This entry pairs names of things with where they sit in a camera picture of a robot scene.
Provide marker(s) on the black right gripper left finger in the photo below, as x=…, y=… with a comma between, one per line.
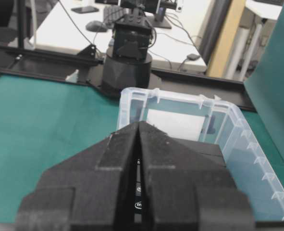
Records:
x=94, y=190

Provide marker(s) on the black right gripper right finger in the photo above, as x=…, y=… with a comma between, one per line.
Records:
x=186, y=191

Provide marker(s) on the black RealSense D415 box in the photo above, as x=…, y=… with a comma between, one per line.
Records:
x=138, y=193

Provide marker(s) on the clear plastic storage case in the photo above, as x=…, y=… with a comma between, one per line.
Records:
x=198, y=118

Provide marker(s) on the green backdrop board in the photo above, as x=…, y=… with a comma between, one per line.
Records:
x=266, y=85

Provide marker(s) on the black computer mouse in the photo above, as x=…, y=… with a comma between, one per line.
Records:
x=96, y=26

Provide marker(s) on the white office desk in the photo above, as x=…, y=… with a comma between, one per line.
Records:
x=132, y=38

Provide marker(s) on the black monitor stand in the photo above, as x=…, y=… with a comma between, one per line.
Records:
x=158, y=20

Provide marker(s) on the black keyboard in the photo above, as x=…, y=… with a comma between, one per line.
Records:
x=113, y=13

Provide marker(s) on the black smartphone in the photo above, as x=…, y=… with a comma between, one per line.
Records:
x=87, y=9

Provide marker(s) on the black aluminium frame rail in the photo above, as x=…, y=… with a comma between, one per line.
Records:
x=53, y=66

